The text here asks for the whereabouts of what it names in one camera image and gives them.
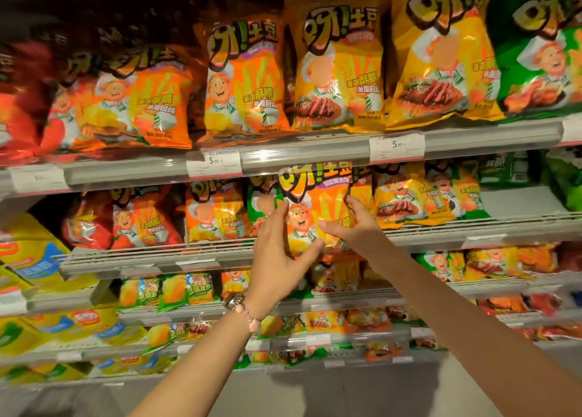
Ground person's left hand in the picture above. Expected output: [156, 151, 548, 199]
[245, 201, 326, 316]

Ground yellow snack packet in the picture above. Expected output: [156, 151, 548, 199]
[424, 159, 491, 222]
[361, 163, 428, 230]
[284, 0, 388, 132]
[381, 0, 506, 130]

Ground person's right forearm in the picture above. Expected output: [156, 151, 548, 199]
[376, 249, 582, 417]

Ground grey metal shelf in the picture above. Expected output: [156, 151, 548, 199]
[117, 271, 582, 327]
[0, 319, 582, 388]
[0, 278, 113, 318]
[0, 116, 582, 200]
[59, 186, 582, 281]

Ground rows of small mixed packets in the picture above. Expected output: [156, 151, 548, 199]
[119, 243, 582, 369]

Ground person's left forearm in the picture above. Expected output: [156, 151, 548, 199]
[129, 302, 263, 417]

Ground orange snack packet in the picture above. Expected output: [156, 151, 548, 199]
[278, 161, 361, 256]
[195, 18, 293, 144]
[183, 179, 250, 244]
[40, 44, 195, 154]

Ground pile of yellow chip bags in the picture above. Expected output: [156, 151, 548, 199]
[0, 212, 151, 385]

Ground beaded bracelet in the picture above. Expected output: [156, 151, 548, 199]
[224, 292, 262, 334]

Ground red snack packet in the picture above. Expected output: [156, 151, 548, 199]
[110, 186, 183, 250]
[63, 193, 114, 250]
[0, 42, 53, 166]

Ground white price label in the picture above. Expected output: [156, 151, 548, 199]
[369, 132, 426, 165]
[559, 114, 582, 147]
[186, 149, 243, 180]
[9, 165, 72, 196]

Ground green snack packet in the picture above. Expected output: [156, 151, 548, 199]
[542, 147, 582, 213]
[246, 175, 286, 239]
[478, 152, 539, 188]
[487, 0, 582, 121]

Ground person's right hand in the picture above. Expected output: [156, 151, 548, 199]
[317, 196, 404, 279]

